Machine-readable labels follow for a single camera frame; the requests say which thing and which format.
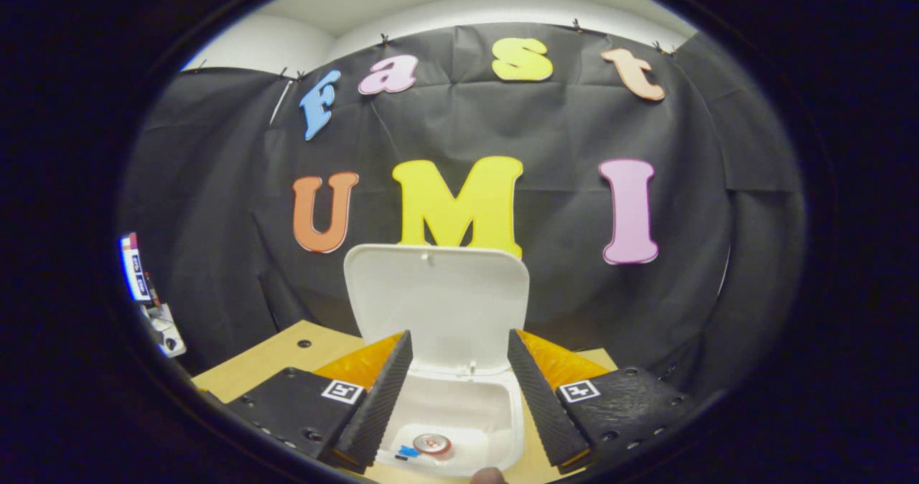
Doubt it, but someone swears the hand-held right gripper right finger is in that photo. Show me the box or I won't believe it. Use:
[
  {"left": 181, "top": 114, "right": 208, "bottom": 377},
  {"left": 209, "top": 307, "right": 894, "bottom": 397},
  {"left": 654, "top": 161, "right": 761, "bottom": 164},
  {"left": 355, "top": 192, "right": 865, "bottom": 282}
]
[{"left": 507, "top": 329, "right": 694, "bottom": 470}]

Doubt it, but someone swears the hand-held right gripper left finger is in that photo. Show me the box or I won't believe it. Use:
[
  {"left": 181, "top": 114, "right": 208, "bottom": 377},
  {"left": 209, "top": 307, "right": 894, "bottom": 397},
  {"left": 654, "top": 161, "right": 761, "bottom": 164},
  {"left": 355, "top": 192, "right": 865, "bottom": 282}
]
[{"left": 228, "top": 330, "right": 414, "bottom": 469}]

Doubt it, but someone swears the red pop can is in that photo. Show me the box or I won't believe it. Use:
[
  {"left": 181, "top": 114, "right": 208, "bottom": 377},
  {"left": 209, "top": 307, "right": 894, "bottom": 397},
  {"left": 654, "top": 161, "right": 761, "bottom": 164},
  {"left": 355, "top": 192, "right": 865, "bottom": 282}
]
[{"left": 413, "top": 432, "right": 453, "bottom": 457}]

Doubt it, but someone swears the white desktop garbage bin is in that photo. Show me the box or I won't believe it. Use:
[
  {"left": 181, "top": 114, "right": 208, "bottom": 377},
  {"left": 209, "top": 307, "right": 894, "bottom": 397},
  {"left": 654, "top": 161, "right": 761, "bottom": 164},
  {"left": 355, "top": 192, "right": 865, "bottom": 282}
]
[{"left": 343, "top": 243, "right": 531, "bottom": 478}]

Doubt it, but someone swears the wooden desktop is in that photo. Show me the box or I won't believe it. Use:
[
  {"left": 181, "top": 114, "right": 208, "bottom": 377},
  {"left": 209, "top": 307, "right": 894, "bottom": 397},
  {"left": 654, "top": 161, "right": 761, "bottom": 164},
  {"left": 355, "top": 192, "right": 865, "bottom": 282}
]
[{"left": 192, "top": 319, "right": 620, "bottom": 484}]

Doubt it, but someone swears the white side desk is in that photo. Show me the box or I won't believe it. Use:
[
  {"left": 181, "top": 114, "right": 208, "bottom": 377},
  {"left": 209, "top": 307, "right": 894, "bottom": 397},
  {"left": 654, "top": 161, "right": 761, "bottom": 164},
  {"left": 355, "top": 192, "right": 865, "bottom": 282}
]
[{"left": 140, "top": 302, "right": 187, "bottom": 359}]

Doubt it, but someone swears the black backdrop cloth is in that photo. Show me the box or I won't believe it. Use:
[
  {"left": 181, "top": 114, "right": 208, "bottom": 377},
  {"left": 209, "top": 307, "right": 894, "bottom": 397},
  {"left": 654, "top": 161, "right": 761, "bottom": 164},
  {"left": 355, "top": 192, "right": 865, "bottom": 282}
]
[{"left": 118, "top": 21, "right": 805, "bottom": 399}]

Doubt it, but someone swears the computer monitor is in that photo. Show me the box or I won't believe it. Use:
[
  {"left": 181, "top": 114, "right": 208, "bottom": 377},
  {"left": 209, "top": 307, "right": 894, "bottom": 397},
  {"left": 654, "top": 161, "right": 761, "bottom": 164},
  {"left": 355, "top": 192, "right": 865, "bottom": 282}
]
[{"left": 119, "top": 233, "right": 152, "bottom": 302}]

